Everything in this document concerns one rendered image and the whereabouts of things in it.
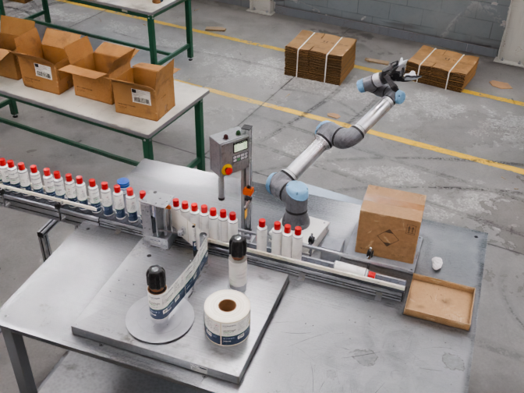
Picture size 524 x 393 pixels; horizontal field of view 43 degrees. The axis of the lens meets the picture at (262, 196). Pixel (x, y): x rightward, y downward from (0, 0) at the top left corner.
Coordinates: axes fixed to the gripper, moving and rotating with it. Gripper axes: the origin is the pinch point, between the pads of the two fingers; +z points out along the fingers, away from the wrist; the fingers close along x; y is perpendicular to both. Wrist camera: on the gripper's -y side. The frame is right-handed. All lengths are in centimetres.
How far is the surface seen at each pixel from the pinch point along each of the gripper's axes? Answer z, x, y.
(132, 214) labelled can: -129, -61, -89
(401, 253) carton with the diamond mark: -18, 27, -92
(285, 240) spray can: -54, -21, -100
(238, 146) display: -56, -61, -68
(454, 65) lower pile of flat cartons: -112, 259, 241
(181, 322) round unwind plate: -78, -54, -151
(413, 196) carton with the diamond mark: -9, 21, -65
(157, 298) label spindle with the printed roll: -76, -71, -146
